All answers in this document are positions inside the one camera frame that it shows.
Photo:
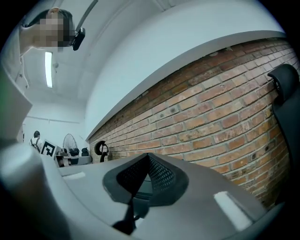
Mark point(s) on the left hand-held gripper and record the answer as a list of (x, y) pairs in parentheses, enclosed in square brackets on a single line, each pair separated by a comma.
[(49, 148)]

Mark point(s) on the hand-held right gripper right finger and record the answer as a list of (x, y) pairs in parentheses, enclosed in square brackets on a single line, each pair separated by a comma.
[(211, 199)]

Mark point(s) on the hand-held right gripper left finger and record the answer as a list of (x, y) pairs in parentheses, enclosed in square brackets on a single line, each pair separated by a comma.
[(93, 178)]

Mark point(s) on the black swivel chair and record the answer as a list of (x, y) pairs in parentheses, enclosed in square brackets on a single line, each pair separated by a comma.
[(84, 152)]

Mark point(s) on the black standing fan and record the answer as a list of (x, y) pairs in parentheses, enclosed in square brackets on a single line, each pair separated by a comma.
[(70, 143)]

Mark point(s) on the black office chair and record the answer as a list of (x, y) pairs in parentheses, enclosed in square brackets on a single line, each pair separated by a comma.
[(103, 157), (286, 129)]

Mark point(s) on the ceiling light bar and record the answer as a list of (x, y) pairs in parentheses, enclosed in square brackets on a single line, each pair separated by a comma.
[(48, 70)]

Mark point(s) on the person's torso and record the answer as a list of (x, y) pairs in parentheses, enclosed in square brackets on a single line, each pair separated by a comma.
[(14, 51)]

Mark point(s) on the person's head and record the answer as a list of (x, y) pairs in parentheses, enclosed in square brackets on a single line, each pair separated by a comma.
[(47, 35)]

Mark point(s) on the head-worn camera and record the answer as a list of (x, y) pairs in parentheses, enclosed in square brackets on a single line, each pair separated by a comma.
[(78, 39)]

